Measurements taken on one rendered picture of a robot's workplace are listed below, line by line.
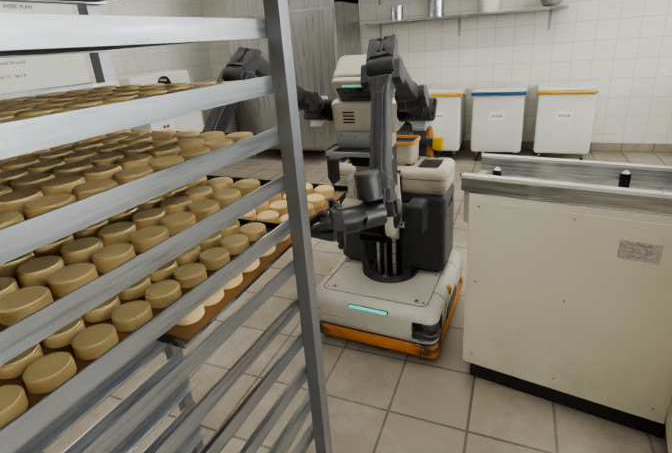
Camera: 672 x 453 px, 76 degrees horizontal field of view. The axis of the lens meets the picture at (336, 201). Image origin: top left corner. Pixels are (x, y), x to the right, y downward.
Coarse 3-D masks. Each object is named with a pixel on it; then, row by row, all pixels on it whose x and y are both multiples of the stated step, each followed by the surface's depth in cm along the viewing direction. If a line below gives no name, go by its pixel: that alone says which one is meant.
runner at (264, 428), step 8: (304, 368) 96; (296, 376) 98; (304, 376) 96; (296, 384) 93; (288, 392) 90; (296, 392) 93; (280, 400) 91; (288, 400) 90; (272, 408) 89; (280, 408) 87; (272, 416) 85; (280, 416) 88; (264, 424) 82; (272, 424) 85; (256, 432) 84; (264, 432) 82; (248, 440) 83; (256, 440) 80; (248, 448) 78; (256, 448) 80
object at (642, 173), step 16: (496, 160) 176; (512, 160) 173; (528, 160) 170; (544, 160) 167; (560, 160) 164; (576, 160) 162; (576, 176) 163; (592, 176) 160; (608, 176) 157; (640, 176) 152; (656, 176) 149
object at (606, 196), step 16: (464, 176) 155; (480, 176) 152; (496, 176) 151; (496, 192) 151; (512, 192) 148; (528, 192) 146; (544, 192) 143; (560, 192) 140; (576, 192) 138; (592, 192) 135; (608, 192) 133; (624, 192) 131; (640, 192) 128; (656, 192) 127; (624, 208) 132; (640, 208) 130; (656, 208) 128
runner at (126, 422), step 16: (288, 272) 85; (272, 288) 81; (256, 304) 76; (240, 320) 72; (208, 336) 66; (224, 336) 69; (192, 352) 62; (208, 352) 66; (176, 368) 60; (192, 368) 63; (160, 384) 57; (176, 384) 60; (144, 400) 55; (160, 400) 58; (128, 416) 53; (144, 416) 55; (112, 432) 51; (128, 432) 53; (96, 448) 49; (112, 448) 51
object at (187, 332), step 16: (336, 192) 111; (320, 208) 102; (288, 240) 89; (272, 256) 84; (256, 272) 79; (240, 288) 75; (224, 304) 71; (208, 320) 68; (176, 336) 65; (192, 336) 64
